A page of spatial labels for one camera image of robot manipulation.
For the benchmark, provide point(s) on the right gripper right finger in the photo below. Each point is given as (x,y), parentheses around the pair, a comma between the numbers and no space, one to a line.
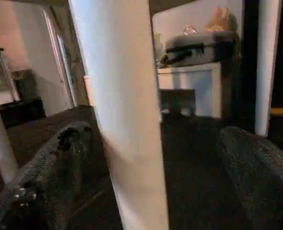
(261,177)

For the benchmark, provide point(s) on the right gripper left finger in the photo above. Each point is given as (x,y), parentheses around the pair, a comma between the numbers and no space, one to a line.
(45,177)

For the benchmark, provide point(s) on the white plastic table leg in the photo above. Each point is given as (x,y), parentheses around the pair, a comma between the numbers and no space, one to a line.
(122,96)
(1,139)
(267,62)

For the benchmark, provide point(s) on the black work mat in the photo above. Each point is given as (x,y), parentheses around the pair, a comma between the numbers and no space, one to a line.
(199,167)

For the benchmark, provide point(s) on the white device with green lights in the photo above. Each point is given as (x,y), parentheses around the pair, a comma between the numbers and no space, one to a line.
(0,76)

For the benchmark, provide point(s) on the black cabinet with gold label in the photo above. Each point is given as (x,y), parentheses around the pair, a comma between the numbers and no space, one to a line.
(280,57)

